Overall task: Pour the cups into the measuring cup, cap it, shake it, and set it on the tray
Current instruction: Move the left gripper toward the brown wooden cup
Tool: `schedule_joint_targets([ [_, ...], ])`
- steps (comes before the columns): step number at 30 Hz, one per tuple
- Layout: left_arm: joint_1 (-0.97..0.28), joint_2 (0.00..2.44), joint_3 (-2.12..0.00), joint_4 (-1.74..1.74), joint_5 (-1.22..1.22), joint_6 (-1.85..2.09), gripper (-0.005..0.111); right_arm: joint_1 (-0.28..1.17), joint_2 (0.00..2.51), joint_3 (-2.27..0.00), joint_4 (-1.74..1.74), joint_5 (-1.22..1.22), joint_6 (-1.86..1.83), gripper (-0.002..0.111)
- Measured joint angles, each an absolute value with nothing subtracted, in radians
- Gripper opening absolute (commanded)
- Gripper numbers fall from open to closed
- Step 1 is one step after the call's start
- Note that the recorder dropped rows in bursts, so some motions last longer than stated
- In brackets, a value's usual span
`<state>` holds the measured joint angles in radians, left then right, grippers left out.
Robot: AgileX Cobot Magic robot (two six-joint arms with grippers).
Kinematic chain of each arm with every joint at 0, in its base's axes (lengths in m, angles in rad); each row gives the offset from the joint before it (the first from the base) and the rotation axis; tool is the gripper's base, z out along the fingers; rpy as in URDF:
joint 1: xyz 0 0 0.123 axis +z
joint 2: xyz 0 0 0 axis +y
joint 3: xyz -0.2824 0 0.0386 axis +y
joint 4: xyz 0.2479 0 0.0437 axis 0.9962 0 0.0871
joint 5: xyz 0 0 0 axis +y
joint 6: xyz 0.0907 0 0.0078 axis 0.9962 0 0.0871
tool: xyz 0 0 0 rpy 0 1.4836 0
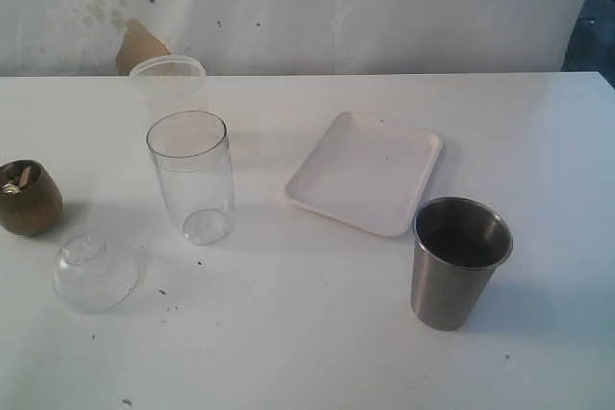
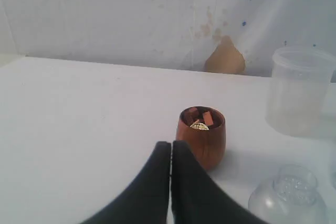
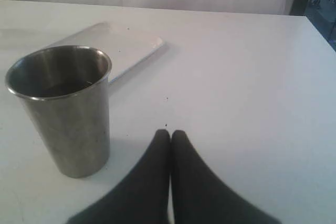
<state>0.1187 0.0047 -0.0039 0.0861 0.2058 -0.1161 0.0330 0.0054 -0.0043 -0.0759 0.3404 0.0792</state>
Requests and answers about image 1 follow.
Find clear plastic shaker cup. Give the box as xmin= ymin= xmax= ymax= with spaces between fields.
xmin=146 ymin=109 xmax=234 ymax=245

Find stainless steel cup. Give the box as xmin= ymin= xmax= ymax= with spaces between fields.
xmin=410 ymin=196 xmax=513 ymax=331

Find clear dome shaker lid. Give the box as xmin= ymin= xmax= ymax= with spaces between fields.
xmin=52 ymin=229 xmax=139 ymax=314

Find brown wooden cup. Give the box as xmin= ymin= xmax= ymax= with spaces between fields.
xmin=1 ymin=159 xmax=63 ymax=237

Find wooden blocks and coins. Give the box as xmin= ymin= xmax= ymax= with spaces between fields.
xmin=1 ymin=164 xmax=32 ymax=195

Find white rectangular tray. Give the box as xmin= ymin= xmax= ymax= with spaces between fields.
xmin=284 ymin=111 xmax=444 ymax=238

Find translucent plastic container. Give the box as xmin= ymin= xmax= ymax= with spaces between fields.
xmin=129 ymin=54 xmax=209 ymax=121

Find brown cardboard piece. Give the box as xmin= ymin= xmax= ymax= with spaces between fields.
xmin=115 ymin=18 xmax=170 ymax=76

